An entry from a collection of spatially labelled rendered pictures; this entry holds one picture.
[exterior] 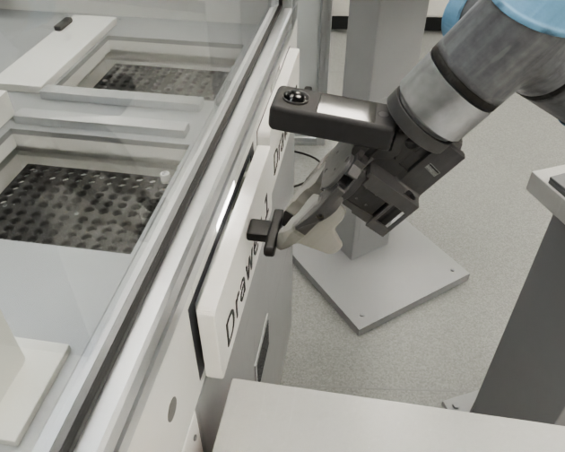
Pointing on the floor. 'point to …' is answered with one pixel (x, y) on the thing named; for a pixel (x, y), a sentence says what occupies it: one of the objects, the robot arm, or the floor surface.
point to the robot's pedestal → (542, 326)
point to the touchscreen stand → (350, 279)
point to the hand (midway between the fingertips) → (282, 225)
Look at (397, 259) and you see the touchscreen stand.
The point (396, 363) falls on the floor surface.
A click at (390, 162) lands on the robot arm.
